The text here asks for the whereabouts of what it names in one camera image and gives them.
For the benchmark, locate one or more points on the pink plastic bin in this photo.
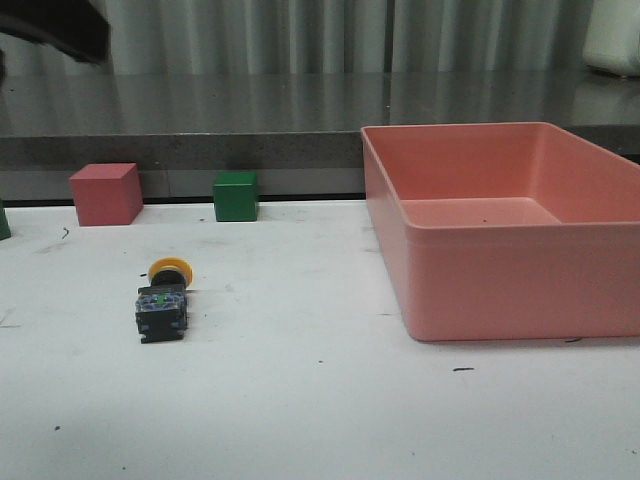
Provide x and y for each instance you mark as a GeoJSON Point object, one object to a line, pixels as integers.
{"type": "Point", "coordinates": [505, 230]}

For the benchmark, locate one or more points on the green cube left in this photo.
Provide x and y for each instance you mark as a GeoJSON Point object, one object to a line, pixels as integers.
{"type": "Point", "coordinates": [5, 230]}

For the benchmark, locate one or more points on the pink cube by ledge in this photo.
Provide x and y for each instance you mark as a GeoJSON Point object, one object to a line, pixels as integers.
{"type": "Point", "coordinates": [106, 194]}

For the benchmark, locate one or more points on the white appliance on counter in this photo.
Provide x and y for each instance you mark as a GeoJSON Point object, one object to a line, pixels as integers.
{"type": "Point", "coordinates": [612, 39]}

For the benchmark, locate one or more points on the green cube right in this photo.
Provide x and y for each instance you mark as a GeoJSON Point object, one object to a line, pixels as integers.
{"type": "Point", "coordinates": [235, 196]}

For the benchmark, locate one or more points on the grey stone counter ledge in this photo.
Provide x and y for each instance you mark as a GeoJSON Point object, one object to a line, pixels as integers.
{"type": "Point", "coordinates": [300, 133]}

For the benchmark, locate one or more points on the green cube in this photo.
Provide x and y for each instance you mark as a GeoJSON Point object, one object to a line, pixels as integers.
{"type": "Point", "coordinates": [235, 196]}
{"type": "Point", "coordinates": [5, 230]}

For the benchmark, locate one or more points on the yellow mushroom push button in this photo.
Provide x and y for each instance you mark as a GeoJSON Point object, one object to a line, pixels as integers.
{"type": "Point", "coordinates": [161, 307]}

